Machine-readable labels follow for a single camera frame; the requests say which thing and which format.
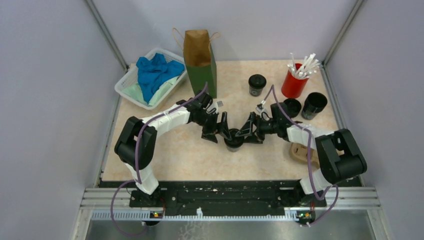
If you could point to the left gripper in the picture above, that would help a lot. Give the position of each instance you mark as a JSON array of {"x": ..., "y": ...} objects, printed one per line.
[{"x": 216, "y": 127}]

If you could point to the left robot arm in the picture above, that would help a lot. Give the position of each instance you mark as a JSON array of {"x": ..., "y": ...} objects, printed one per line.
[{"x": 136, "y": 143}]

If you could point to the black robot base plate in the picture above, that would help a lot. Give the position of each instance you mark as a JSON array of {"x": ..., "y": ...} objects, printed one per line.
[{"x": 234, "y": 198}]

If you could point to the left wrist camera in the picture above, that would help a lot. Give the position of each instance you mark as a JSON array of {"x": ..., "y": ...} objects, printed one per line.
[{"x": 215, "y": 107}]

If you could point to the green brown paper bag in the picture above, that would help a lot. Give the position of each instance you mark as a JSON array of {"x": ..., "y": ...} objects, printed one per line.
[{"x": 199, "y": 59}]

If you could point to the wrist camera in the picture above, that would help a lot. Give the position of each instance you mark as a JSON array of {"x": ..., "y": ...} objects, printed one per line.
[
  {"x": 215, "y": 107},
  {"x": 260, "y": 109}
]

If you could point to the red cylindrical straw holder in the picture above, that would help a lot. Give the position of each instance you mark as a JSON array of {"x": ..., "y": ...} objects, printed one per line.
[{"x": 293, "y": 87}]

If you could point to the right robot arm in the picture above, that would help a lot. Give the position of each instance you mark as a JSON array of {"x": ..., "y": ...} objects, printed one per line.
[{"x": 338, "y": 153}]

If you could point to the light green cloth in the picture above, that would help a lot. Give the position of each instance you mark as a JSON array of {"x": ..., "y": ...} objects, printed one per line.
[{"x": 135, "y": 92}]

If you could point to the black coffee cup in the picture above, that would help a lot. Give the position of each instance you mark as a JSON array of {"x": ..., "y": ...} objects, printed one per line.
[
  {"x": 256, "y": 90},
  {"x": 233, "y": 148},
  {"x": 313, "y": 105}
]

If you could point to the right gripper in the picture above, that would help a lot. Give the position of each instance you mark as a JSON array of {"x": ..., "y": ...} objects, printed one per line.
[{"x": 247, "y": 130}]

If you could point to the blue cloth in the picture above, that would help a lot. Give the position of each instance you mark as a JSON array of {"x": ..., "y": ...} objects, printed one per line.
[{"x": 152, "y": 73}]

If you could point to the black coffee cup lid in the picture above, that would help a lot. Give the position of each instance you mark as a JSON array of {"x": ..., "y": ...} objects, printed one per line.
[{"x": 257, "y": 81}]

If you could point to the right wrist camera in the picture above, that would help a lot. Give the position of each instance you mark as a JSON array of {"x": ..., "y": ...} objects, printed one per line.
[{"x": 260, "y": 109}]

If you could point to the stack of black lids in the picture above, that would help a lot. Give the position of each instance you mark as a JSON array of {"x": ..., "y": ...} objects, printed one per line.
[{"x": 293, "y": 107}]

